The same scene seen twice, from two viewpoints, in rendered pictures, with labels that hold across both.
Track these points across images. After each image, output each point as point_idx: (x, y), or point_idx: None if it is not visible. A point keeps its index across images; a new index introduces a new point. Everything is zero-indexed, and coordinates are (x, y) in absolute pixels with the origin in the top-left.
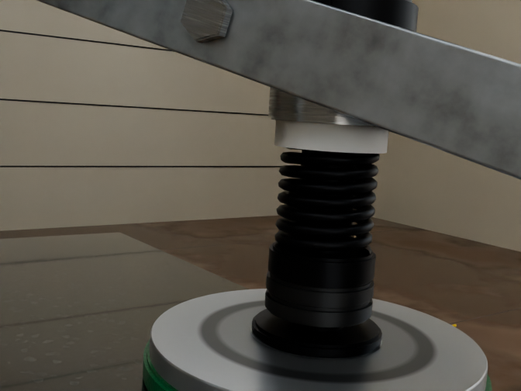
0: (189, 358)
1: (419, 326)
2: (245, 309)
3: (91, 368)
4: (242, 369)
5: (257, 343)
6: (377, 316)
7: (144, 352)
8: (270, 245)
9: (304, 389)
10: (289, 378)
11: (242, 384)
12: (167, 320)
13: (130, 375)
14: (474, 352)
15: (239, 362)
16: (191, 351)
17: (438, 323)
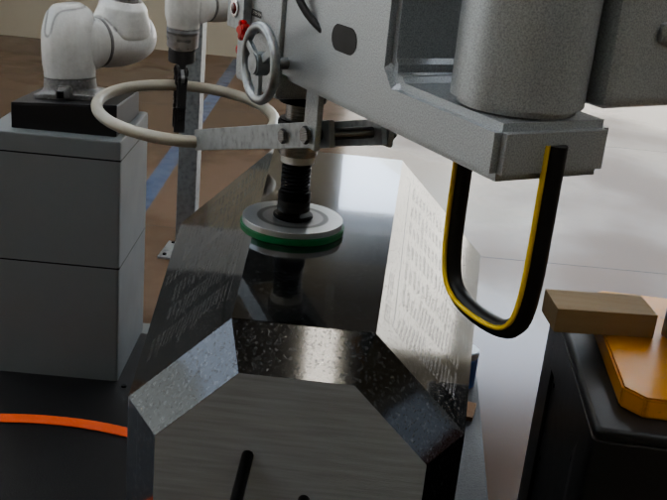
0: (336, 220)
1: (257, 209)
2: (297, 226)
3: (348, 245)
4: (329, 215)
5: (314, 218)
6: (261, 214)
7: (336, 235)
8: (305, 195)
9: (323, 209)
10: (322, 211)
11: (333, 213)
12: (327, 229)
13: (340, 241)
14: (263, 202)
15: (327, 216)
16: (333, 221)
17: (249, 208)
